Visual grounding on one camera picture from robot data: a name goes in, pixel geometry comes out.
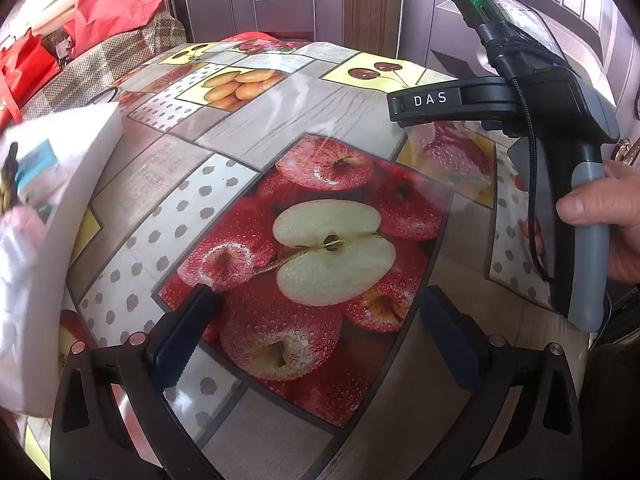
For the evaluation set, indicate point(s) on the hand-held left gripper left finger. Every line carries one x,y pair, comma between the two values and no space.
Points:
179,332

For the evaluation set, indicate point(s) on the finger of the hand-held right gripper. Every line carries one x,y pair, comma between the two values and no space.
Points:
430,101

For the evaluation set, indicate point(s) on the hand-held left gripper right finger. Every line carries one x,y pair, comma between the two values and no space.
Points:
452,342

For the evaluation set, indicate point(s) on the white foam box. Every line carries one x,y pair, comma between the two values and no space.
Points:
65,200

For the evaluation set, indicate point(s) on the pink soft toy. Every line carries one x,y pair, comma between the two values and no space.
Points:
22,220

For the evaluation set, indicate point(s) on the person's right hand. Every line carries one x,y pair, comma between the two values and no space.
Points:
607,215

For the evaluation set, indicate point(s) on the fruit print tablecloth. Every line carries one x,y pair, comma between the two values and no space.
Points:
280,240

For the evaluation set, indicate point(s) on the white cloth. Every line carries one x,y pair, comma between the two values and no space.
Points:
15,280

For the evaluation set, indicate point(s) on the red shopping bag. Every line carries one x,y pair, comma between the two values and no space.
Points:
25,67

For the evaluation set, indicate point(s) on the red plastic bags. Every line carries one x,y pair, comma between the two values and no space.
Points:
112,2

